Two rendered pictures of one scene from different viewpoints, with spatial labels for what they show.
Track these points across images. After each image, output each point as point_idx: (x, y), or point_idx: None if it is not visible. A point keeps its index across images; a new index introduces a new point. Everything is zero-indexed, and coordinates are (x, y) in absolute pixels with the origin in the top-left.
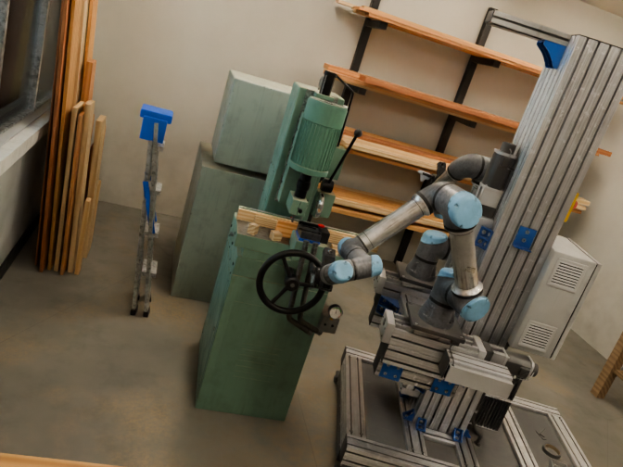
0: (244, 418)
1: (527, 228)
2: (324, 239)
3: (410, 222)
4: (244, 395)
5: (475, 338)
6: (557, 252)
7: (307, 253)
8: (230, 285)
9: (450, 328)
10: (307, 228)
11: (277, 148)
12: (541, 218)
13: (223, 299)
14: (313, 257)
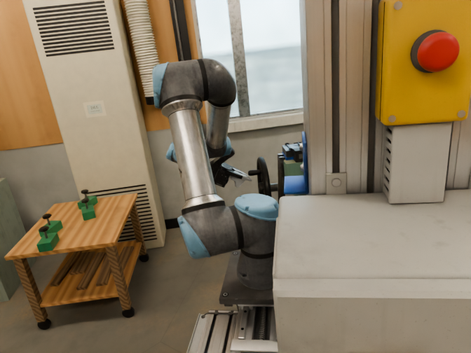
0: None
1: (302, 136)
2: (294, 156)
3: (209, 115)
4: None
5: (273, 340)
6: (279, 201)
7: (260, 160)
8: (294, 195)
9: (242, 283)
10: (297, 146)
11: None
12: (305, 108)
13: None
14: (261, 164)
